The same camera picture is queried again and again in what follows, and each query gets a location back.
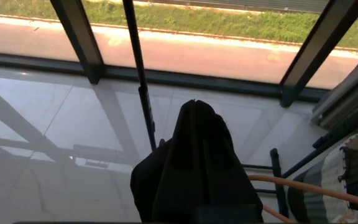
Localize black clothes rack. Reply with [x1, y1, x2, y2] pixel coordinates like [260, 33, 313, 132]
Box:
[122, 0, 358, 218]

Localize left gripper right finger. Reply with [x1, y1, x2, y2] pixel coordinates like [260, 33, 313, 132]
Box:
[194, 100, 264, 223]

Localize window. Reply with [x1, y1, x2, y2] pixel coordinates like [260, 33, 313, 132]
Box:
[0, 0, 358, 108]

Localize cream printed shorts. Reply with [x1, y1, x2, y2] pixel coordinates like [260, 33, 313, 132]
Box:
[329, 210, 358, 224]

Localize white laundry basket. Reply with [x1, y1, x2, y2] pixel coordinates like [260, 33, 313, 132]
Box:
[287, 132, 358, 224]

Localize black short-sleeved shirt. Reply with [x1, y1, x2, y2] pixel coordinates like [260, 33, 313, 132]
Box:
[130, 138, 173, 222]

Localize pink clothes hanger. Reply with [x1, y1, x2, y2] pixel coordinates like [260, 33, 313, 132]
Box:
[248, 174, 358, 223]

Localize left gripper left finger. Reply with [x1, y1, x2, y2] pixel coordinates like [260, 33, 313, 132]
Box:
[152, 99, 204, 223]

